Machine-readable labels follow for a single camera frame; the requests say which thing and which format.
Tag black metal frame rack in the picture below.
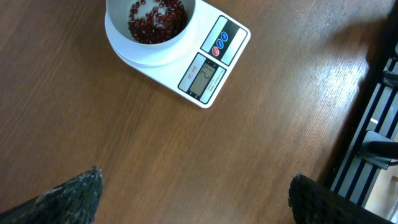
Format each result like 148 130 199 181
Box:
323 40 398 208

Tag red beans in bowl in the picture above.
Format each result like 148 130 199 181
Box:
128 0 188 44

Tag white round bowl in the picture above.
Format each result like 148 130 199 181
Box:
106 0 198 50

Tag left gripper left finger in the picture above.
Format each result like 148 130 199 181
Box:
1 166 104 223

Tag white digital kitchen scale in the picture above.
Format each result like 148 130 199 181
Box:
105 1 251 108

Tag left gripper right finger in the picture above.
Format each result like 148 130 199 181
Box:
289 174 392 224

